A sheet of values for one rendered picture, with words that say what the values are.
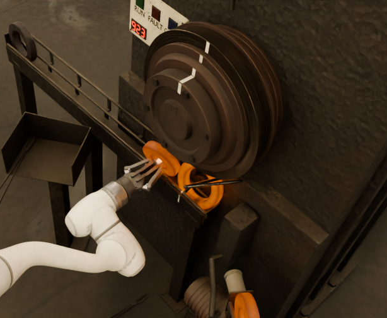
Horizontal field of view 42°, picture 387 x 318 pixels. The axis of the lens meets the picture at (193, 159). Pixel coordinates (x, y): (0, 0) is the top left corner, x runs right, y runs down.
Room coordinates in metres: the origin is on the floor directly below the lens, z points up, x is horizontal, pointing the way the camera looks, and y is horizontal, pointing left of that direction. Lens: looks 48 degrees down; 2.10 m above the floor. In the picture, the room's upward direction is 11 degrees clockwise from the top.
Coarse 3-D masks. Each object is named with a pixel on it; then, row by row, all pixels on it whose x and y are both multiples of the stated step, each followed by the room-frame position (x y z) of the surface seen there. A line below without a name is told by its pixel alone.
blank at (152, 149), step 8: (152, 144) 1.18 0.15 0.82; (160, 144) 1.18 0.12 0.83; (144, 152) 1.20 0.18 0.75; (152, 152) 1.17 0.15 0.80; (160, 152) 1.15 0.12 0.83; (168, 152) 1.16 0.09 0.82; (168, 160) 1.14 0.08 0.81; (176, 160) 1.16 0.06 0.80; (168, 168) 1.15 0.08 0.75; (176, 168) 1.14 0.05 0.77
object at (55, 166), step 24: (24, 120) 1.30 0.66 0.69; (48, 120) 1.31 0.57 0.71; (24, 144) 1.27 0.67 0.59; (48, 144) 1.29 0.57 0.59; (72, 144) 1.30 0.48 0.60; (24, 168) 1.15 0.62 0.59; (48, 168) 1.17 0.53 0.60; (72, 168) 1.11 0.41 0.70; (48, 240) 1.20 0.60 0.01; (72, 240) 1.23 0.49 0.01
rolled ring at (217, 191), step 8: (184, 168) 1.15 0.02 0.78; (192, 168) 1.16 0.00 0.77; (184, 176) 1.13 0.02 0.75; (208, 176) 1.10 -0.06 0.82; (184, 184) 1.12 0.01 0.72; (192, 192) 1.11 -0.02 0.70; (216, 192) 1.06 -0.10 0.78; (200, 200) 1.07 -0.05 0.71; (208, 200) 1.06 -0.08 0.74; (216, 200) 1.05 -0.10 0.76; (208, 208) 1.05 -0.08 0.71
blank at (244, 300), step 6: (240, 294) 0.73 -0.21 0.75; (246, 294) 0.73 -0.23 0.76; (240, 300) 0.71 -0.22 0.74; (246, 300) 0.70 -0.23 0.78; (252, 300) 0.70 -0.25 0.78; (234, 306) 0.73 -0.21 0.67; (240, 306) 0.70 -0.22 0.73; (246, 306) 0.68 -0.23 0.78; (252, 306) 0.68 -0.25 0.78; (234, 312) 0.71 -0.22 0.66; (240, 312) 0.70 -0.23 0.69; (246, 312) 0.66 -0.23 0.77; (252, 312) 0.66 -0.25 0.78; (258, 312) 0.67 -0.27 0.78
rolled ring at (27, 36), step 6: (12, 24) 1.80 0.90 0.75; (18, 24) 1.79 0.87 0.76; (12, 30) 1.80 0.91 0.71; (18, 30) 1.77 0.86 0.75; (24, 30) 1.76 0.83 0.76; (12, 36) 1.81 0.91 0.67; (18, 36) 1.83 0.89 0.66; (24, 36) 1.74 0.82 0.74; (30, 36) 1.75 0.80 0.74; (12, 42) 1.81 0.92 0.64; (18, 42) 1.82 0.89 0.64; (30, 42) 1.73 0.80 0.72; (18, 48) 1.80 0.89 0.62; (30, 48) 1.72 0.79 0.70; (36, 48) 1.74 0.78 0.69; (24, 54) 1.77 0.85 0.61; (30, 54) 1.72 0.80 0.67; (36, 54) 1.74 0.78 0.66; (30, 60) 1.72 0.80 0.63
